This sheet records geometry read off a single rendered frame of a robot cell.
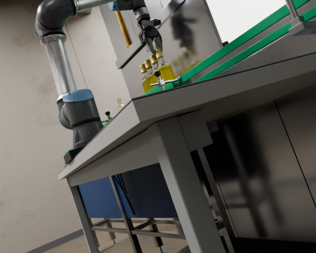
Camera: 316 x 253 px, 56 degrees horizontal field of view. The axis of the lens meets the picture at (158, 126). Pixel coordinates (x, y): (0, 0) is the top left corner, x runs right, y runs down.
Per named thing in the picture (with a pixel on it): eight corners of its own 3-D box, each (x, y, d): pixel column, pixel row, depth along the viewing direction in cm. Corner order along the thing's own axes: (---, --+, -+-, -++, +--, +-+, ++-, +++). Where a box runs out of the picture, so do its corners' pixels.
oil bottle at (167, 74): (183, 99, 149) (169, 59, 150) (175, 101, 145) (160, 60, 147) (177, 102, 153) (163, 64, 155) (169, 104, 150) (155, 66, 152)
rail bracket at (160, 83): (186, 92, 135) (176, 67, 136) (157, 99, 126) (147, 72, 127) (182, 95, 138) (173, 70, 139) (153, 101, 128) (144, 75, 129)
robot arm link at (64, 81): (67, 127, 119) (33, 3, 123) (61, 134, 132) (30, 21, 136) (95, 121, 125) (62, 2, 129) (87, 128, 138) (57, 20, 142)
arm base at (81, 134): (73, 150, 107) (65, 124, 107) (74, 152, 121) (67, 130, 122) (114, 138, 111) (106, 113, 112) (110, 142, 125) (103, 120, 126)
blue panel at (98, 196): (226, 203, 143) (196, 120, 147) (200, 218, 133) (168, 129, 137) (106, 210, 274) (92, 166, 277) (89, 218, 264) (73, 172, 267)
